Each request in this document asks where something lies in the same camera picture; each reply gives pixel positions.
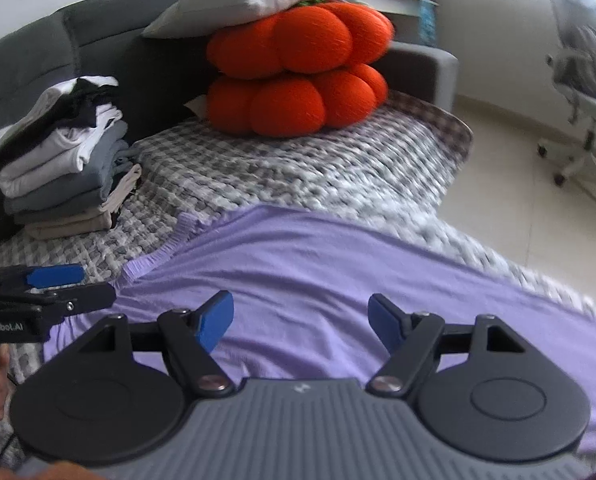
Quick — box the purple garment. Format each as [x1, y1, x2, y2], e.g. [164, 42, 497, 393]
[42, 204, 596, 456]

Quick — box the stack of folded clothes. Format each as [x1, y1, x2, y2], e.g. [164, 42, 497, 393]
[0, 75, 142, 240]

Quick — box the grey checkered bed quilt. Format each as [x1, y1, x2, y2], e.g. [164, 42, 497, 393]
[0, 90, 596, 470]

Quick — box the lower orange pumpkin cushion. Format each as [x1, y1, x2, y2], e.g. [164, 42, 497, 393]
[207, 64, 388, 139]

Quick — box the orange pumpkin cushion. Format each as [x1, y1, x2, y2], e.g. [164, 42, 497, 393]
[207, 1, 394, 80]
[207, 64, 388, 139]

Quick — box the upper orange pumpkin cushion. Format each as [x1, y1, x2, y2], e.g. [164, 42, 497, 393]
[207, 1, 394, 80]

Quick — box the white office chair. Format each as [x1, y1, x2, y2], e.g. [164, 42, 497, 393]
[537, 0, 596, 201]

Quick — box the backpack on chair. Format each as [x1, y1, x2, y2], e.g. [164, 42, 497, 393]
[554, 25, 596, 99]

